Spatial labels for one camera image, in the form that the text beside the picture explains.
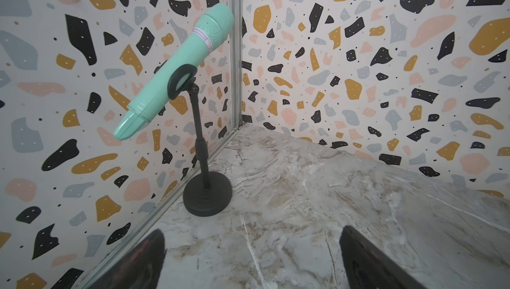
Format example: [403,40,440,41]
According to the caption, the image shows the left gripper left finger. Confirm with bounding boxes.
[88,229,166,289]

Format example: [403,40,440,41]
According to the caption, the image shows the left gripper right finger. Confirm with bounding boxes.
[339,225,424,289]

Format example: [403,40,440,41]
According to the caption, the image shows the black microphone stand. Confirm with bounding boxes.
[167,64,232,217]

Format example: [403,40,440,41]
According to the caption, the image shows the mint green microphone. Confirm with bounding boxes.
[114,3,235,141]

